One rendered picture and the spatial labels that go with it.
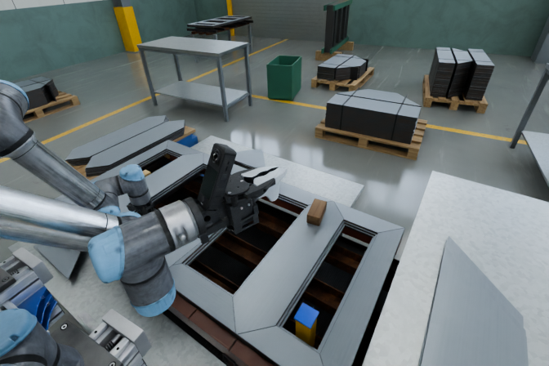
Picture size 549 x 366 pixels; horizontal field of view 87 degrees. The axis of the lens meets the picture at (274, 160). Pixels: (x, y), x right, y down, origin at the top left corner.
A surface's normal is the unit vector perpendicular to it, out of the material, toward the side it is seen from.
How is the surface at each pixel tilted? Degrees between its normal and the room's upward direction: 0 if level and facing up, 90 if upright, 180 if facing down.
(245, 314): 0
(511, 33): 90
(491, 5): 90
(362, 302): 0
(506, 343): 0
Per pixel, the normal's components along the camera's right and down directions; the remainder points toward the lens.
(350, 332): -0.03, -0.84
